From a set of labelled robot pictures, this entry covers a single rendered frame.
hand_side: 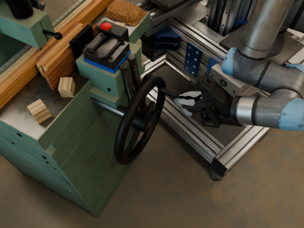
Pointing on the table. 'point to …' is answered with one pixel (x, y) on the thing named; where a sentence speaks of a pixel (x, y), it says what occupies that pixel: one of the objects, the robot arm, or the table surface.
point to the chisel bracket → (26, 26)
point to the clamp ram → (81, 41)
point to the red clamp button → (106, 26)
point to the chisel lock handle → (53, 34)
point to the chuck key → (97, 45)
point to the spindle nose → (20, 8)
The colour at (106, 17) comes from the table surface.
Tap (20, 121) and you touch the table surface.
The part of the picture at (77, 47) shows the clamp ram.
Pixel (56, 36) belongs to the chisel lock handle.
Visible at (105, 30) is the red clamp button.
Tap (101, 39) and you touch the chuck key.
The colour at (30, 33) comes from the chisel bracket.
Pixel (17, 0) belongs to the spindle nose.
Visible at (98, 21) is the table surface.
